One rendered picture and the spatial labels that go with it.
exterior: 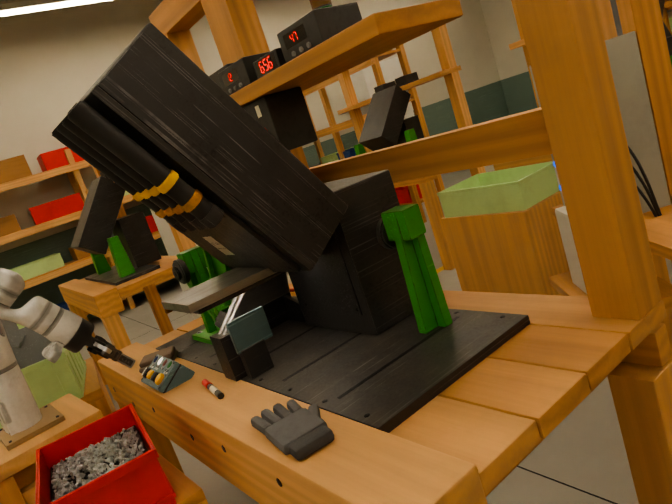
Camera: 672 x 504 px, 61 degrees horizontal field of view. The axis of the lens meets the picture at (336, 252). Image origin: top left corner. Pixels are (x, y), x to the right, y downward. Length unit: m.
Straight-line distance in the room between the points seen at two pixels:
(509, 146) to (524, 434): 0.61
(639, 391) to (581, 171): 0.43
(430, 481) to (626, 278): 0.53
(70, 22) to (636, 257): 8.50
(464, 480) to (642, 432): 0.56
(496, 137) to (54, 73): 7.92
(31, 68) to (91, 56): 0.79
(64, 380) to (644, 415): 1.70
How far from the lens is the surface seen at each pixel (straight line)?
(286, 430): 0.99
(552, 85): 1.07
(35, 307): 1.37
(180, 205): 1.06
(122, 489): 1.18
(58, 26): 9.04
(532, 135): 1.22
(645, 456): 1.32
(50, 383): 2.15
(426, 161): 1.41
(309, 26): 1.34
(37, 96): 8.73
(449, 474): 0.81
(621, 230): 1.09
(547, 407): 0.93
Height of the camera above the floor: 1.36
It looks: 11 degrees down
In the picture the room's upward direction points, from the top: 19 degrees counter-clockwise
